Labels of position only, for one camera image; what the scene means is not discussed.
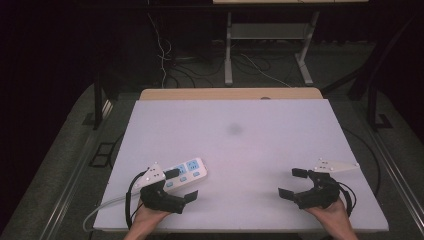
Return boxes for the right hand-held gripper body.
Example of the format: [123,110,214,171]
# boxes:
[293,158,361,211]

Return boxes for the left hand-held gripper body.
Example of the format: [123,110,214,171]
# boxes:
[134,162,186,215]

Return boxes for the white power strip blue sockets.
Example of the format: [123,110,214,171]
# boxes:
[162,157,209,193]

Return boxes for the person's left hand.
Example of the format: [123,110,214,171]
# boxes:
[131,202,173,233]

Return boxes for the person's right hand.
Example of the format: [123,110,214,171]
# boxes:
[304,197,352,231]

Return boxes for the white table cover sheet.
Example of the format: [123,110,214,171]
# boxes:
[93,98,390,233]

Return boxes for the black stand leg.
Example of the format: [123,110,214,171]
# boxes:
[365,81,395,131]

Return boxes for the wooden table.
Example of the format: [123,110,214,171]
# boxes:
[138,87,324,101]

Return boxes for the black diagonal stand bar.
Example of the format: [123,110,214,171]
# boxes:
[320,15,418,97]

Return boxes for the white metal stand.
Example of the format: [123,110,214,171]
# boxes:
[224,10,315,88]

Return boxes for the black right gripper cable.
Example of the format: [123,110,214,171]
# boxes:
[335,180,358,218]

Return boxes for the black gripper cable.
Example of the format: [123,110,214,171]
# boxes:
[124,171,148,231]
[335,180,358,218]

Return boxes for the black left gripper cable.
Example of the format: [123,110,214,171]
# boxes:
[124,171,148,231]

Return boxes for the grey power strip cable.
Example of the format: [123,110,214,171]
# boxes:
[82,192,142,233]

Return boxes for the black floor cable loop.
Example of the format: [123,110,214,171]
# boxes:
[342,127,382,198]

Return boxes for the black rectangular floor frame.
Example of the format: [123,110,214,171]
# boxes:
[88,141,117,169]

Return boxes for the aluminium floor rail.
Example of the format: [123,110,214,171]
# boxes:
[39,99,115,240]
[369,129,424,228]

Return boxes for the black floor cables bundle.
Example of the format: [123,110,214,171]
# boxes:
[164,54,228,89]

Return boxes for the white floor cable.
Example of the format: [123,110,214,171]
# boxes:
[239,52,293,89]

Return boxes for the thin white hanging cable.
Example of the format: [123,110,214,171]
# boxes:
[146,12,173,90]

